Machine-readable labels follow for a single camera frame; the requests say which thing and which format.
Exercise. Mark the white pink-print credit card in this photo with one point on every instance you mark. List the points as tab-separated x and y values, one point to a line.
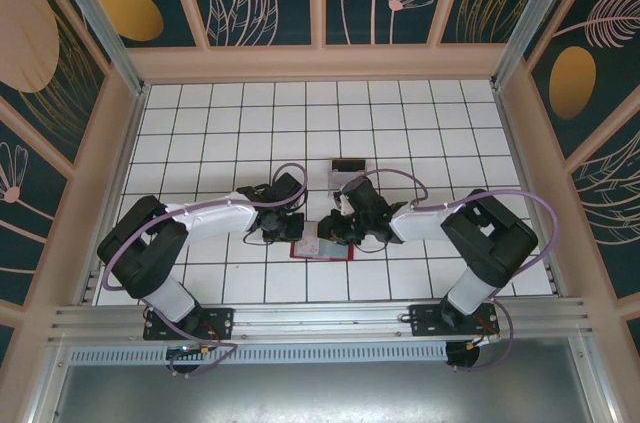
307	248

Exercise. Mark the aluminium frame post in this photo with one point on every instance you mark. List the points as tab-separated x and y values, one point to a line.
97	18
527	18

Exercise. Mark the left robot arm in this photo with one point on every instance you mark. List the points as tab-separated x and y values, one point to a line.
215	223

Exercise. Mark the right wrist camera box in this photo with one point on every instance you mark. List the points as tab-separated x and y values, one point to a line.
346	208

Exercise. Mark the light blue credit card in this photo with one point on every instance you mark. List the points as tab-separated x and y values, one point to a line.
332	252

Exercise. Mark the steel sheet panel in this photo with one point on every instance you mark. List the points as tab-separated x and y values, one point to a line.
320	393

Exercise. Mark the clear acrylic card stand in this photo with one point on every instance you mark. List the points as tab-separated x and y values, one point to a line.
332	190

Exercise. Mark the grey credit card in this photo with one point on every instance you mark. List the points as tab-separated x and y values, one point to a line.
345	176

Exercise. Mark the red card holder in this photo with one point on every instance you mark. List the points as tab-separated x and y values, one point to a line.
351	254

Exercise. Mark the black credit card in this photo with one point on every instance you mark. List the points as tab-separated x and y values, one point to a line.
347	164

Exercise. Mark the yellow power connector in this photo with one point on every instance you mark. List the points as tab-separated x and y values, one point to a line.
482	341

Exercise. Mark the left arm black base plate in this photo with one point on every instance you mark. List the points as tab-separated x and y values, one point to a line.
220	323

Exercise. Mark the small green-lit circuit board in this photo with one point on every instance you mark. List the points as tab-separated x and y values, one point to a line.
186	349

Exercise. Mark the aluminium mounting rail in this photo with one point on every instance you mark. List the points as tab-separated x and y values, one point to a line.
320	318

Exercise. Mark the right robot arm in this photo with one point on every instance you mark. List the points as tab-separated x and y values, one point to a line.
420	227

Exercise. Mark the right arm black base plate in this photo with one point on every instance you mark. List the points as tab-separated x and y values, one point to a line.
425	320

